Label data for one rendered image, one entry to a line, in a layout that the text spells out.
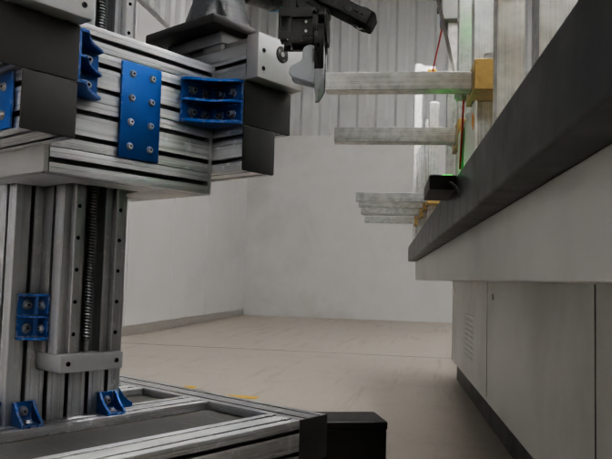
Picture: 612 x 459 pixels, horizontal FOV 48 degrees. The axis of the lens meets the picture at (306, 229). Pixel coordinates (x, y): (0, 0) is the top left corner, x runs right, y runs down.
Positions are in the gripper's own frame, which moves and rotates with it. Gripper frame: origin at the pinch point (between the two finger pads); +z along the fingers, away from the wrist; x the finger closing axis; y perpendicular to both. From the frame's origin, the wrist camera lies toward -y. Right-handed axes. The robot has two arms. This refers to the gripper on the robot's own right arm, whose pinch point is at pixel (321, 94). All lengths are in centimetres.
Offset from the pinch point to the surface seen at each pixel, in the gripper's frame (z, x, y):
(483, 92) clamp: 0.7, 3.3, -26.2
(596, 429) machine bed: 55, -10, -47
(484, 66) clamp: -3.0, 5.1, -26.1
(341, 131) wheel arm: 1.3, -23.3, -1.8
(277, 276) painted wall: 31, -785, 132
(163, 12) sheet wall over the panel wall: -211, -489, 198
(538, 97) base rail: 16, 58, -23
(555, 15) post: 5, 48, -27
